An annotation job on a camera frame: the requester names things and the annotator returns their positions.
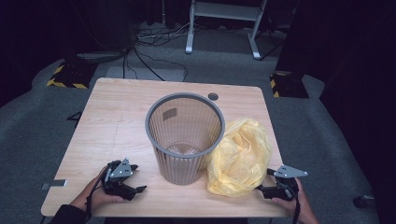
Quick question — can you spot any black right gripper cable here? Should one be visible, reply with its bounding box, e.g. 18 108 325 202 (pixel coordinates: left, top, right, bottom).
290 183 303 224

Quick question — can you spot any person's right hand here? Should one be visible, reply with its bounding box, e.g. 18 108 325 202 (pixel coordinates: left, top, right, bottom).
271 177 320 224

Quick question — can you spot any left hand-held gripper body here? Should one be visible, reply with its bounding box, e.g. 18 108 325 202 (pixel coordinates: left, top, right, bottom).
102 157 138 202

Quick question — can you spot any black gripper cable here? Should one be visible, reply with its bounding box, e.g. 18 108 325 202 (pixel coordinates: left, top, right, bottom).
290 183 303 224
85 177 108 218

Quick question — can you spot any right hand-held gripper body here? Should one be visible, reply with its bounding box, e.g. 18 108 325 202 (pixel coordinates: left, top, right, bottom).
262 164 309 202

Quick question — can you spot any yellow plastic bag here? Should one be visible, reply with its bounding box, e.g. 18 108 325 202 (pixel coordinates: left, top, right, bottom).
206 117 273 199

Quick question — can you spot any long black floor cable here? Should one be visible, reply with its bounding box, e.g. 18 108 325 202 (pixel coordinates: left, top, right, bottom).
121 46 190 83

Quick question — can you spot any small black floor object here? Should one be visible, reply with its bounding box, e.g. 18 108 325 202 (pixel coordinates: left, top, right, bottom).
352 194 376 209

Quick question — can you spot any yellow black striped floor base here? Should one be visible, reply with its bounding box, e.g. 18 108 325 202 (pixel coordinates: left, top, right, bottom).
269 70 310 100
46 59 99 90

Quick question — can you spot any grey ribbed trash bin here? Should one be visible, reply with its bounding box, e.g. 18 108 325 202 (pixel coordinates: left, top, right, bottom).
144 91 226 186

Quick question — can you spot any grey tape strip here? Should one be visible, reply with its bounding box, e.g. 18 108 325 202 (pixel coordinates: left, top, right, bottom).
39 178 68 191

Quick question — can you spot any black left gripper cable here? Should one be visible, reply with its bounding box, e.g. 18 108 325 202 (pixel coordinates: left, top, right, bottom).
85 177 108 218

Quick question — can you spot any black triangular bracket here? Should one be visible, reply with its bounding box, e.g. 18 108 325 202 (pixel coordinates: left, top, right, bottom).
65 110 84 122

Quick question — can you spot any tangle of floor cables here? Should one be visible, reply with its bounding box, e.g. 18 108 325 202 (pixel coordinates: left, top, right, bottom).
135 20 202 49

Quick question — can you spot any white metal stand frame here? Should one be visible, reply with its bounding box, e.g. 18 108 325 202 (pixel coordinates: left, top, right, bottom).
185 0 269 61

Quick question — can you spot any person's left hand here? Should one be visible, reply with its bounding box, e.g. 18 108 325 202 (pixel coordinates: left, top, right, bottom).
69 165 126 217

